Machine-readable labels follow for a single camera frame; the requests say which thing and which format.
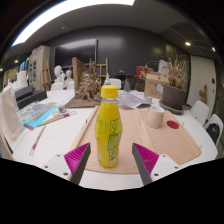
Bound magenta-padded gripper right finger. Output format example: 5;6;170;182
131;142;181;186

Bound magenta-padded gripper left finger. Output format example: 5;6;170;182
42;142;92;186

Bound yellow drink bottle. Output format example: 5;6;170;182
94;84;123;169

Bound beige table mat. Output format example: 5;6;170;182
68;105;203;175

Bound long wooden paintbrush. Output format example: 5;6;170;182
36;111;72;128
29;124;48;156

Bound flat round red coaster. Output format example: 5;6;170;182
166;119;181;130

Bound cream ceramic mug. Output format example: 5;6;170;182
145;105;166;130

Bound small dark ink jar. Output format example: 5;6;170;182
57;103;67;114

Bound colourful picture book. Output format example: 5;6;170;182
18;101;59;131

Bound printed newspaper sheet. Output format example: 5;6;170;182
117;90;145;110

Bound dried plant in dark pot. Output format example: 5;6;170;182
159;53;191;115

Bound white plastic chair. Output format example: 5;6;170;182
189;100;210;127
49;81;64;92
203;113;224;146
108;78;123;90

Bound black backpack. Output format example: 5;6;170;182
205;122;221;143

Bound brown rock sculpture on board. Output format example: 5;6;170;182
65;56;102;109

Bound black flat boxes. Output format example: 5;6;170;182
14;85;48;110

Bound brown cardboard box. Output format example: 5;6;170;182
143;71;170;100

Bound grey bottle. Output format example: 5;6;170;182
123;78;132;93

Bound white canvas board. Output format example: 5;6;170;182
0;87;25;144

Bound white plaster bust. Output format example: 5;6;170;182
64;69;75;88
53;65;67;84

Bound wooden figure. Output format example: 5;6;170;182
198;84;208;105

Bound wooden easel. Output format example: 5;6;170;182
41;61;53;91
89;58;110;79

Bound red box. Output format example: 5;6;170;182
135;65;153;79

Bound white shelf unit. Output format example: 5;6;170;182
27;45;52;91

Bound round ceiling spotlights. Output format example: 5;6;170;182
0;40;218;73

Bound long ceiling light panel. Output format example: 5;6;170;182
11;0;136;48

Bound black wall screen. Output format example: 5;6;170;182
54;38;99;68

